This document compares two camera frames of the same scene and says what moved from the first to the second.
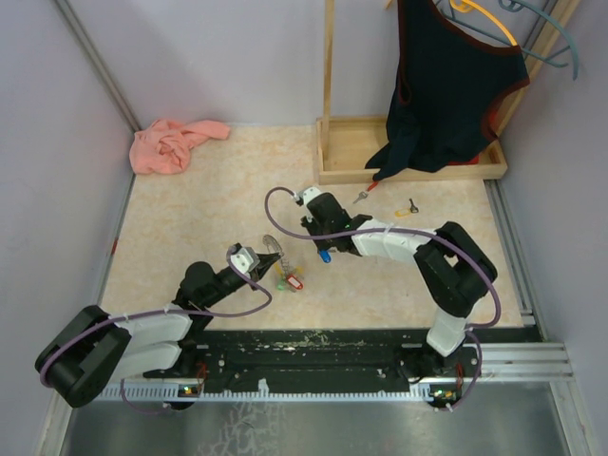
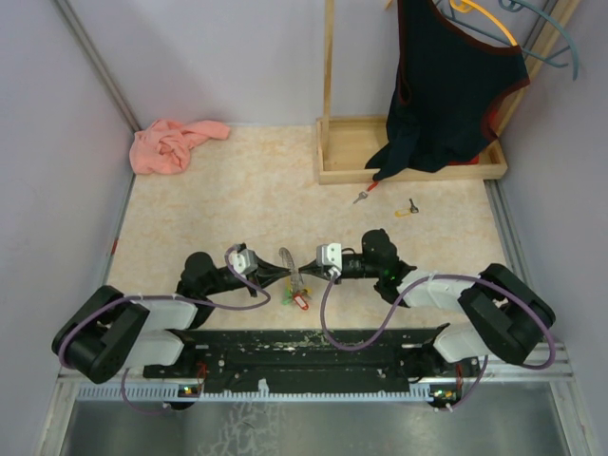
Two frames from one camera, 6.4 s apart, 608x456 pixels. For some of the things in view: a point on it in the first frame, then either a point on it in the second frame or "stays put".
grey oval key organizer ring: [284, 262] → [288, 269]
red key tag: [295, 282] → [300, 301]
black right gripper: [310, 223] → [313, 269]
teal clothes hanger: [513, 6] stays put
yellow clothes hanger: [470, 6] stays put
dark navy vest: [449, 85] stays put
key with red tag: [363, 195] stays put
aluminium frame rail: [527, 362] stays put
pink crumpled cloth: [163, 147] stays put
